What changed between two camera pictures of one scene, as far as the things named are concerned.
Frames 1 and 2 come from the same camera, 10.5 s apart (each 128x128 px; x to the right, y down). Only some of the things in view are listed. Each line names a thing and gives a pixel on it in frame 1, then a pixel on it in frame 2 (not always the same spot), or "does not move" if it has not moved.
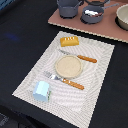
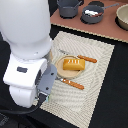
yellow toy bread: [69, 41] to [74, 64]
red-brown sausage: [97, 15] does not move
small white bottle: [91, 12] does not move
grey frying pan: [92, 14] does not move
